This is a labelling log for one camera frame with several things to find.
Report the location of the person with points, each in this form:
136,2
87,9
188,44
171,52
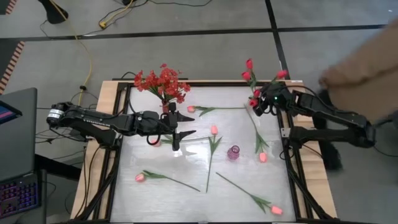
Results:
367,71

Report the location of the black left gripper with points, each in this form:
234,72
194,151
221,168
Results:
155,123

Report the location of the grey laptop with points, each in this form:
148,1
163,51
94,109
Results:
18,146

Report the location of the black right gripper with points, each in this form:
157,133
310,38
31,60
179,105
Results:
278,99

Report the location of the black aluminium table frame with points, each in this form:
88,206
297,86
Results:
217,83

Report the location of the silver bracket plate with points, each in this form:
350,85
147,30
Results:
285,132

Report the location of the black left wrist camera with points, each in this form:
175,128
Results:
172,108

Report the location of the pink tulip green stem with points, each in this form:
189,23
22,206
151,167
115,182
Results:
191,109
214,130
263,157
157,144
140,177

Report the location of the open laptop screen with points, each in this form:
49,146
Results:
7,112

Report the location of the red blossom spray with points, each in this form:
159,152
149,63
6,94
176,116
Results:
174,87
146,81

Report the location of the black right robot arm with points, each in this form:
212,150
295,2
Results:
329,137

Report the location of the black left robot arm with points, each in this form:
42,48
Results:
93,119

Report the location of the purple backlit keyboard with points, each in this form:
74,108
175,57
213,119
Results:
18,196

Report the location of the orange striped black mat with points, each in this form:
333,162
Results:
6,56

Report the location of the purple ribbed glass vase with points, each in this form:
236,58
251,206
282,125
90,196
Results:
233,153

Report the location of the red glass vase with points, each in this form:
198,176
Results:
165,107

